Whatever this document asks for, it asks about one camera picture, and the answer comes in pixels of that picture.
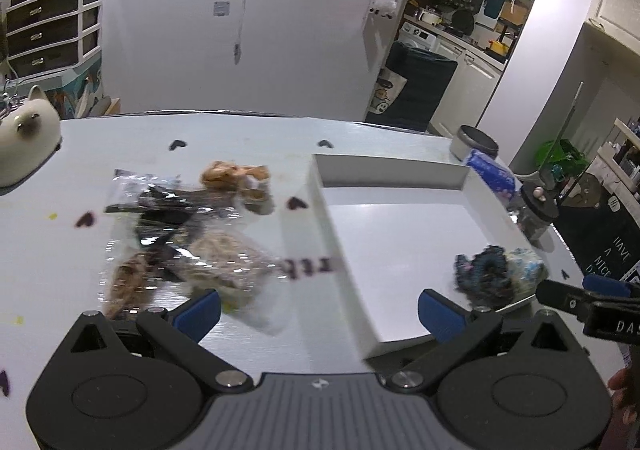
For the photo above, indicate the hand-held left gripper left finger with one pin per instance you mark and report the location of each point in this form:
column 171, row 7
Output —
column 202, row 312

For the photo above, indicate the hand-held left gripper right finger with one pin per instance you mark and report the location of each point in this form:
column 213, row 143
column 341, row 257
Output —
column 440, row 315

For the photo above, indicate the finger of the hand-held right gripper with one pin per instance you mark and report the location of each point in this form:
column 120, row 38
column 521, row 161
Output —
column 605, row 286
column 560, row 297

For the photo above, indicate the dark blue knitted scrunchie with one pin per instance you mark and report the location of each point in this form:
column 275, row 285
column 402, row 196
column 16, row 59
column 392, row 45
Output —
column 482, row 275

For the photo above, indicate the clear packet with brown scrunchie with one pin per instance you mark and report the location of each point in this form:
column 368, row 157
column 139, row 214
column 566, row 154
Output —
column 127, row 282

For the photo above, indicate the white shallow tray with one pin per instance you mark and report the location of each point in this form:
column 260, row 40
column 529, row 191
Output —
column 400, row 240

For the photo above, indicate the beige satin scrunchie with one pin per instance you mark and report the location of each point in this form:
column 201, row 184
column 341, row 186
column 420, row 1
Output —
column 235, row 178

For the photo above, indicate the person's right hand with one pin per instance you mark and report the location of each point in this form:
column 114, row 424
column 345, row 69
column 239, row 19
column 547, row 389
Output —
column 622, row 387

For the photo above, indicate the light blue scrunchie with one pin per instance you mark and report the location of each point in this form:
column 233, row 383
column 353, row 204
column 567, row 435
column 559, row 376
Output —
column 527, row 267

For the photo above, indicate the black letter sign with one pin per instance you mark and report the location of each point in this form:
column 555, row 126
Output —
column 602, row 235

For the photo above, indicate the dark jar with lid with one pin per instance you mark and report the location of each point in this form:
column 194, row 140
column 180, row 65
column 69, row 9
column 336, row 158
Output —
column 537, row 210

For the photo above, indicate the green plant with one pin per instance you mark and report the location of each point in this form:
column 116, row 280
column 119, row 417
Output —
column 560, row 158

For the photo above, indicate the blue tissue pack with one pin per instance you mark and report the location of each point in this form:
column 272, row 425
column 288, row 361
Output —
column 492, row 175

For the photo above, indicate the black heart sticker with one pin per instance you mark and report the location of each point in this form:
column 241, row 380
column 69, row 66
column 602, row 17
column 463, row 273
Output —
column 297, row 203
column 325, row 144
column 176, row 145
column 85, row 220

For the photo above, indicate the round metal tin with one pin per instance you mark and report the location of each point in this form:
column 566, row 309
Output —
column 472, row 143

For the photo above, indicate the printed tote bag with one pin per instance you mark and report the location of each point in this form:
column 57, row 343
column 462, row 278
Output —
column 386, row 98

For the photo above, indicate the wooden board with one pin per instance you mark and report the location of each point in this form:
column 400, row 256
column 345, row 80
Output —
column 112, row 106

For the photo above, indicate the white cat-shaped lamp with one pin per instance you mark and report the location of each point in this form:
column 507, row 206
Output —
column 25, row 140

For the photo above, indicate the white kitchen base cabinet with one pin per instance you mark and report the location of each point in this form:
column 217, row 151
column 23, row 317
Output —
column 467, row 68

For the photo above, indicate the colourful printed box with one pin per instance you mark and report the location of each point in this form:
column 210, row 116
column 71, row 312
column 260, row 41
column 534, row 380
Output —
column 82, row 95

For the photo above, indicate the yellow pot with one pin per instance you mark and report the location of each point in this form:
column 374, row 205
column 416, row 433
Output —
column 498, row 48

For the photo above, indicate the white washing machine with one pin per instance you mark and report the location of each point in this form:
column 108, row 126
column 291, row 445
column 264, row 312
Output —
column 417, row 36

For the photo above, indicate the black frying pan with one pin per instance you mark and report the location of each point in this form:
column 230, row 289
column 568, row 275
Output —
column 462, row 21

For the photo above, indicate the white cooking pot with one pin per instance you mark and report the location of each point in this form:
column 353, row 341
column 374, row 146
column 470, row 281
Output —
column 430, row 16

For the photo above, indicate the blue bag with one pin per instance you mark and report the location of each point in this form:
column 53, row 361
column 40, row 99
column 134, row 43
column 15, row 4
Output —
column 495, row 3

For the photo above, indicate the hanging plush sheep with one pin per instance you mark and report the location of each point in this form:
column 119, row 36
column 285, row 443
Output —
column 383, row 5

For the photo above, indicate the white drawer cabinet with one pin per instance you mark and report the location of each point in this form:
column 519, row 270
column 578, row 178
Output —
column 50, row 28

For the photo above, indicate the grey wall plate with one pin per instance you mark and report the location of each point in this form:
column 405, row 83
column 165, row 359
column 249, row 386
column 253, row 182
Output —
column 221, row 9

